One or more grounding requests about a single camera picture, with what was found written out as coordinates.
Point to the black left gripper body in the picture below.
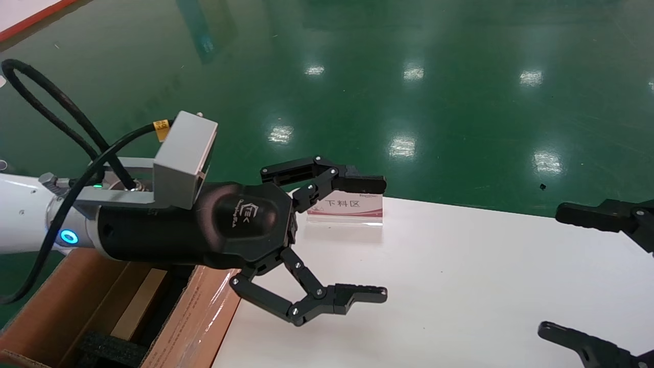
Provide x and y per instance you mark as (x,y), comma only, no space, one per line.
(204,235)

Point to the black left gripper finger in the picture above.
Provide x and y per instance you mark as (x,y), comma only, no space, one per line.
(317,304)
(363,184)

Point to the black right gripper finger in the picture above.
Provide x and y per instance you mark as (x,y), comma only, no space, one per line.
(587,347)
(603,217)

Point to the small cardboard box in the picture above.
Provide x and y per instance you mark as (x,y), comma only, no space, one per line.
(138,306)

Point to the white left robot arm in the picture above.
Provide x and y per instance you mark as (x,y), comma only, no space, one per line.
(25,214)

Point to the large cardboard box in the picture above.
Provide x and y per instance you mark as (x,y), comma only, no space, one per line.
(194,317)

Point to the acrylic table sign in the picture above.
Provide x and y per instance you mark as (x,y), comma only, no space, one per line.
(352,207)

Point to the black foam insert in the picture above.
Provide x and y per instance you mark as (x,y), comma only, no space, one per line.
(110,350)

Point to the white board with red edge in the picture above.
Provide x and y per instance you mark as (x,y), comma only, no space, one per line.
(20,10)

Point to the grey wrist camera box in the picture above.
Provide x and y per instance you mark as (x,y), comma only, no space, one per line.
(184,153)

